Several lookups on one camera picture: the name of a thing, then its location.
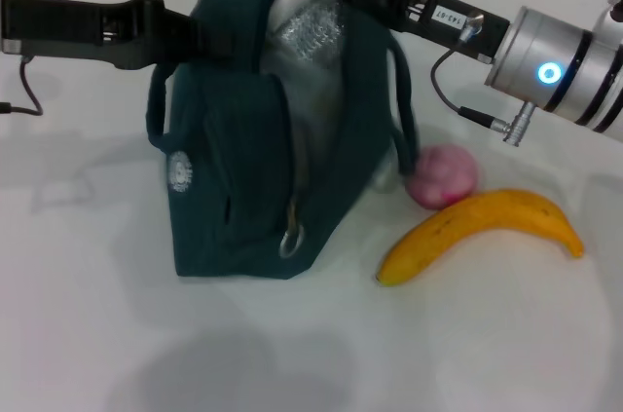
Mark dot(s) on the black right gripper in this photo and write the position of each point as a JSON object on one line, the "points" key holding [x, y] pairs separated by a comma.
{"points": [[438, 17]]}

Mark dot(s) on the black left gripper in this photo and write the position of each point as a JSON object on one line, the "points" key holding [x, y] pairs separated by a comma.
{"points": [[58, 27]]}

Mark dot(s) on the dark teal insulated lunch bag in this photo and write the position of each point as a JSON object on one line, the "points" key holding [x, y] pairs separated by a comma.
{"points": [[233, 163]]}

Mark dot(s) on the pink peach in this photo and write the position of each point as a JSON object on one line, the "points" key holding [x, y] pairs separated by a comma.
{"points": [[438, 173]]}

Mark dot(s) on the yellow banana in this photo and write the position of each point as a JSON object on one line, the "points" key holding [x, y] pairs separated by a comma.
{"points": [[477, 217]]}

